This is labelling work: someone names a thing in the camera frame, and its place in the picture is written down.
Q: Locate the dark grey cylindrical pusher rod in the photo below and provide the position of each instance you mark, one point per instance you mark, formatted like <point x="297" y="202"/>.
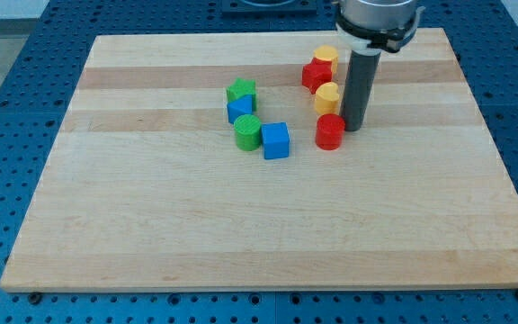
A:
<point x="357" y="88"/>

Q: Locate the red cylinder block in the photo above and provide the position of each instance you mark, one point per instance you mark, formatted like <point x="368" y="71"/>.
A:
<point x="330" y="131"/>

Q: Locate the blue cube block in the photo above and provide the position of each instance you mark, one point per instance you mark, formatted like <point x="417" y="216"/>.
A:
<point x="276" y="140"/>

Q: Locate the yellow pentagon block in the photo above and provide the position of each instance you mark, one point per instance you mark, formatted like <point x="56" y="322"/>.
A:
<point x="327" y="54"/>

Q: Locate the red star block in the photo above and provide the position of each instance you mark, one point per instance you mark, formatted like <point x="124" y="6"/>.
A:
<point x="316" y="73"/>

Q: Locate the yellow heart block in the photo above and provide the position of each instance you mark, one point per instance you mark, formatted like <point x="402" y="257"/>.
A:
<point x="327" y="98"/>

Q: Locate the green star block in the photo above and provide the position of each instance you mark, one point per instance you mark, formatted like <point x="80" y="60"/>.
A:
<point x="241" y="87"/>

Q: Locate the blue triangle block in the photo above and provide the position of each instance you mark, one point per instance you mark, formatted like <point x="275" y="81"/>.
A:
<point x="239" y="107"/>

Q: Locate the green cylinder block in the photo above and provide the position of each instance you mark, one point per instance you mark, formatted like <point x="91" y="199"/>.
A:
<point x="247" y="128"/>

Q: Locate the wooden board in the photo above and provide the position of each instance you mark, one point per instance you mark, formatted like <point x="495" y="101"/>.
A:
<point x="145" y="189"/>

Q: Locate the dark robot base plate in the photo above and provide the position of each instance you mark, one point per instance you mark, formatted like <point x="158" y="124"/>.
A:
<point x="268" y="6"/>

